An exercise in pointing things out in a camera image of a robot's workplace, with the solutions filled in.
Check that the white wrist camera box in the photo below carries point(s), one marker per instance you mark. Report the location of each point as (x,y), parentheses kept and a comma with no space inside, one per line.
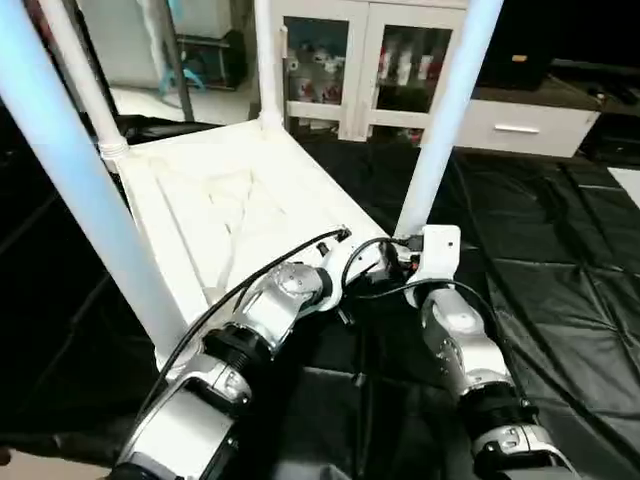
(440,250)
(365,265)

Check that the black speaker box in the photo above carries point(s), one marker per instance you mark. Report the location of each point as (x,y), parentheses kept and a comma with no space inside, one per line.
(515,60)

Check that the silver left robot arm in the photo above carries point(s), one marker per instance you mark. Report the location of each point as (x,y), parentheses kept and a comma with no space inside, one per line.
(270,310)

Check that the white glass door cabinet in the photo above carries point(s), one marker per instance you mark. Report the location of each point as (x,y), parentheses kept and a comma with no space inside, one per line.
(358,60)

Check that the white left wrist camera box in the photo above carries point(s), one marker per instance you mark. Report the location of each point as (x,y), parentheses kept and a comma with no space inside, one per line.
(365,265)

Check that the white drawer unit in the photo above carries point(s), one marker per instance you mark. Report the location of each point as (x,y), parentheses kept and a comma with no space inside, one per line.
(520,128)

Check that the black mat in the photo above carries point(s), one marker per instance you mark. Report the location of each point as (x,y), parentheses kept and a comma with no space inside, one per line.
(560,250)

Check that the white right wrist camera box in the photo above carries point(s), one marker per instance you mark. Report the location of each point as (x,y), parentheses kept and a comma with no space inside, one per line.
(440,250)

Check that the grey metal pole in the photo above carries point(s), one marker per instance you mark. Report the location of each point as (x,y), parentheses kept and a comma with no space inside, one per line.
(175,50)

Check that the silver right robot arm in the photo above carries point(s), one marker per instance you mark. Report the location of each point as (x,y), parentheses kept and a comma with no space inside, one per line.
(460,340)

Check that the clear plastic storage box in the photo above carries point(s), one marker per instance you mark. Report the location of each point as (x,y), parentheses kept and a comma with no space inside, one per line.
(215,60)

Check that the white plastic table leg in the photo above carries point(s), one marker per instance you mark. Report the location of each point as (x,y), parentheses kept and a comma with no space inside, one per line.
(265,60)
(450,100)
(85,80)
(60,150)

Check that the white plastic table top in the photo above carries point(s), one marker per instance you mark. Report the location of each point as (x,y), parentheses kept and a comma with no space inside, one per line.
(220,200)

